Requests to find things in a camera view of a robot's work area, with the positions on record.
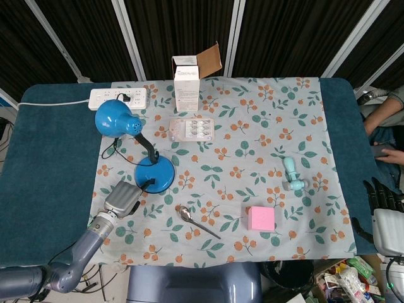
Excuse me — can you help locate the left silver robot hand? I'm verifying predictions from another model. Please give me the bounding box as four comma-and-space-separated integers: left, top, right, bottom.
104, 178, 156, 220

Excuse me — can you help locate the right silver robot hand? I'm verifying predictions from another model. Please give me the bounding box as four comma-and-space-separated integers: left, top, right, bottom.
352, 177, 404, 256

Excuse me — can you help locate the blue desk lamp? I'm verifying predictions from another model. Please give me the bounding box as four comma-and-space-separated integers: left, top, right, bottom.
95, 98, 176, 194

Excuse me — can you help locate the person forearm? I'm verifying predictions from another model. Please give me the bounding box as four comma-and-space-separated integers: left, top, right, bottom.
362, 88, 404, 136

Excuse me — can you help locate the person hand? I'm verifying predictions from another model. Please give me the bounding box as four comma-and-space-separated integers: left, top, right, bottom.
372, 141, 404, 164

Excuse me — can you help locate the black phone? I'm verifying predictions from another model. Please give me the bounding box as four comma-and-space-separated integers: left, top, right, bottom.
371, 143, 396, 158

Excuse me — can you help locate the pile of packaging waste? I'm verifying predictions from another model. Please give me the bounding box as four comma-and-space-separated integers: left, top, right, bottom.
307, 256, 388, 303

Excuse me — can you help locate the metal spoon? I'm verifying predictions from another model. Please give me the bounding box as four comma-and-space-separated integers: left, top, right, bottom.
179, 205, 222, 240

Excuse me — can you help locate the teal table cover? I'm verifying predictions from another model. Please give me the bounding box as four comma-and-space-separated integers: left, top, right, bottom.
0, 78, 384, 270

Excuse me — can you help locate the pill blister pack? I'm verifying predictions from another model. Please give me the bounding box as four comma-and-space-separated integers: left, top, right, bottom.
169, 118, 216, 143

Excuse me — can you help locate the white power strip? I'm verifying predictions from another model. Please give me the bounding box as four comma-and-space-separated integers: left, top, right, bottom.
88, 87, 148, 111

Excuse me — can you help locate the floral tablecloth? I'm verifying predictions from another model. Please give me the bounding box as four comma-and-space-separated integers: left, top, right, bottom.
88, 76, 357, 269

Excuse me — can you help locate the blue-grey robot torso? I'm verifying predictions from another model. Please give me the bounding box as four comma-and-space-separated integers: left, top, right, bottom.
126, 261, 263, 303

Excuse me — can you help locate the black waste bin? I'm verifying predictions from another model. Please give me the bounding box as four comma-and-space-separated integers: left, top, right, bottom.
260, 259, 315, 299

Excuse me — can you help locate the pink cube block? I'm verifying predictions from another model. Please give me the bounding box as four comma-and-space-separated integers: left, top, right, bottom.
247, 206, 276, 232

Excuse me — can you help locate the white carton box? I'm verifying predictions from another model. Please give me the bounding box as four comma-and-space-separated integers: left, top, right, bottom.
174, 66, 200, 112

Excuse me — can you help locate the open white cardboard box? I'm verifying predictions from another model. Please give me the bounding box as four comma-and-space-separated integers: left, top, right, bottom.
171, 42, 223, 82

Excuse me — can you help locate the white power strip cable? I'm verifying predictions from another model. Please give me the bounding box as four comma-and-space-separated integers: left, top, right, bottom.
17, 99, 91, 111

